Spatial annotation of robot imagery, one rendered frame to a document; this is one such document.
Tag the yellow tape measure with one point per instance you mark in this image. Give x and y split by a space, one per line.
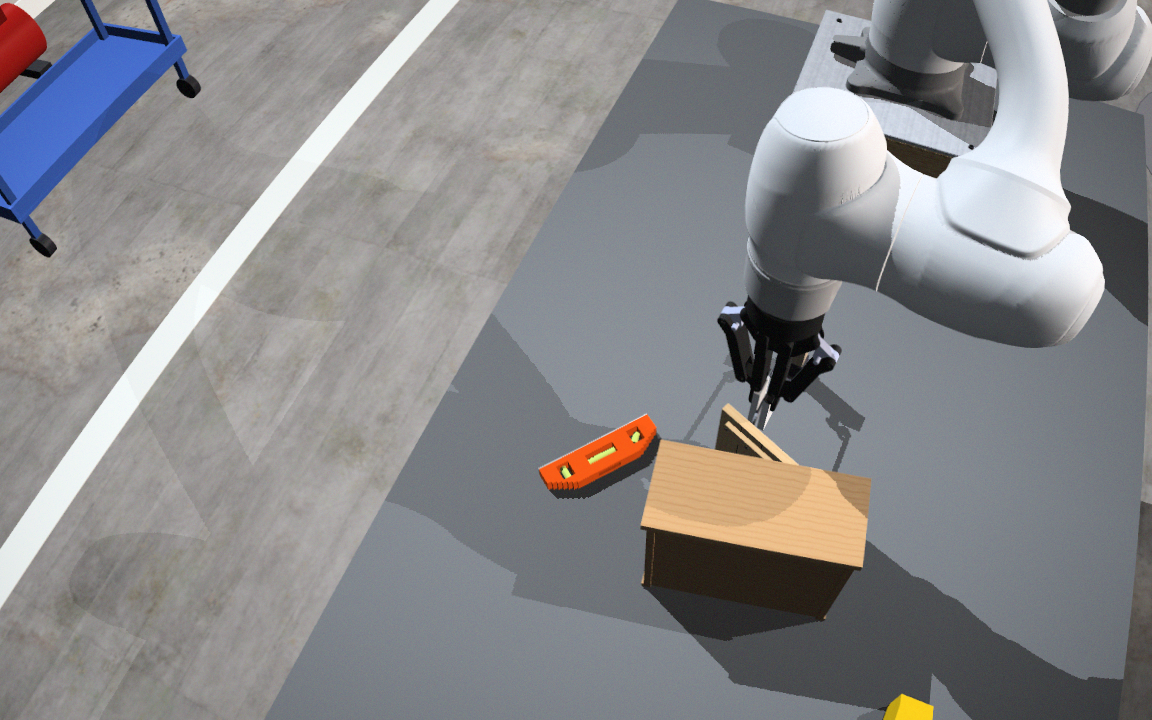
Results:
908 708

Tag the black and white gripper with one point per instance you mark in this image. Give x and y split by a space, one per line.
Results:
808 336

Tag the orange spirit level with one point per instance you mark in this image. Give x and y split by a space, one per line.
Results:
601 456

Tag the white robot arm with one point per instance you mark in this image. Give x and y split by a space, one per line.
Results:
985 249

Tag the brown wooden cabinet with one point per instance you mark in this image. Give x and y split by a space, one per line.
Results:
768 533

